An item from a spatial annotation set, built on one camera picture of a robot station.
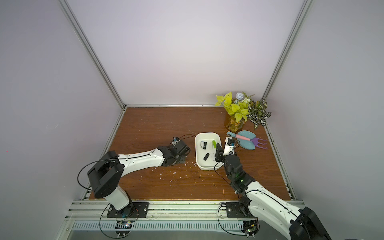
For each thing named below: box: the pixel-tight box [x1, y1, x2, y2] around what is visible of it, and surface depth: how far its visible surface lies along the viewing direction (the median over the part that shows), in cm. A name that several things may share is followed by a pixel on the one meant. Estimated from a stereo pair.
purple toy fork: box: [250, 137, 268, 149], surface depth 102 cm
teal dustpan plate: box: [236, 130, 256, 150], surface depth 104 cm
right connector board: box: [242, 219, 260, 239], surface depth 71 cm
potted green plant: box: [214, 92, 272, 133], surface depth 87 cm
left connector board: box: [115, 221, 133, 238], surface depth 73 cm
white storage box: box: [195, 132, 223, 171], surface depth 97 cm
